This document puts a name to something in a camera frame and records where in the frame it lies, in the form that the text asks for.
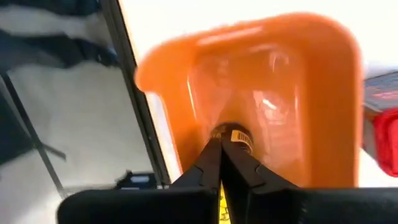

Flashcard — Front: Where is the red-lid patterned spice tin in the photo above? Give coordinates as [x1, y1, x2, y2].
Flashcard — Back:
[361, 70, 398, 178]

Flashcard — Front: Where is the black aluminium table frame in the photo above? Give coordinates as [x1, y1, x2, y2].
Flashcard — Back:
[99, 0, 172, 187]

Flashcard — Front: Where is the orange plastic bin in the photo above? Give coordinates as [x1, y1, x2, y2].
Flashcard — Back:
[134, 12, 364, 189]

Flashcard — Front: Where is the black stand leg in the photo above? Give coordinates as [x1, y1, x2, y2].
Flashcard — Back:
[0, 73, 68, 198]

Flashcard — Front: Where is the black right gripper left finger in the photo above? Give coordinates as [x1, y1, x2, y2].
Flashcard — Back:
[57, 138, 222, 224]

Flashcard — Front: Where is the yellow-lid dark spice jar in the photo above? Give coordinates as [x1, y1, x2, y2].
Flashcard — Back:
[210, 122, 254, 224]

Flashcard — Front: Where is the black power strip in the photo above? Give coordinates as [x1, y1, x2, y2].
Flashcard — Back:
[114, 170, 158, 190]

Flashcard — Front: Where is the person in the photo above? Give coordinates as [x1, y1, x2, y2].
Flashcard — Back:
[0, 0, 119, 71]

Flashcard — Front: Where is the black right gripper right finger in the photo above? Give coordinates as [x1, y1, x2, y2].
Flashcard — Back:
[222, 140, 398, 224]

